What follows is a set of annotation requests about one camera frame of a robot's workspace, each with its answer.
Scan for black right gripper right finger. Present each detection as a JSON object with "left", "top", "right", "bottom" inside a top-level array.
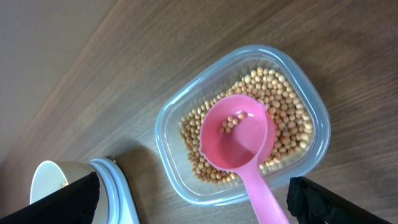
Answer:
[{"left": 286, "top": 177, "right": 389, "bottom": 224}]

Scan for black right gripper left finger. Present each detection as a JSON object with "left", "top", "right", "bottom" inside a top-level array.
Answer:
[{"left": 1, "top": 172, "right": 100, "bottom": 224}]

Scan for pink plastic scoop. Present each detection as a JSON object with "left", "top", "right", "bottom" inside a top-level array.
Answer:
[{"left": 200, "top": 95, "right": 289, "bottom": 223}]

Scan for soybeans in bowl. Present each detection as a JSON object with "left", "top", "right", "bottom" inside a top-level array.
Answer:
[{"left": 60, "top": 180, "right": 68, "bottom": 188}]

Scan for white bowl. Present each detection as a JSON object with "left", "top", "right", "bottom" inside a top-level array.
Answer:
[{"left": 29, "top": 161, "right": 109, "bottom": 224}]

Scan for white digital kitchen scale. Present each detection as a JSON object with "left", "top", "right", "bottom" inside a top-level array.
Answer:
[{"left": 90, "top": 158, "right": 141, "bottom": 224}]

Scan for soybeans in scoop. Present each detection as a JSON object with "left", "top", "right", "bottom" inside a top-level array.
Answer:
[{"left": 219, "top": 112, "right": 246, "bottom": 134}]

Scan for pile of soybeans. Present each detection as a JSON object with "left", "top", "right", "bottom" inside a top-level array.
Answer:
[{"left": 178, "top": 67, "right": 313, "bottom": 184}]

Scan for clear plastic container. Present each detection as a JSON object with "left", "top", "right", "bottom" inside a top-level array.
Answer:
[{"left": 155, "top": 45, "right": 331, "bottom": 206}]

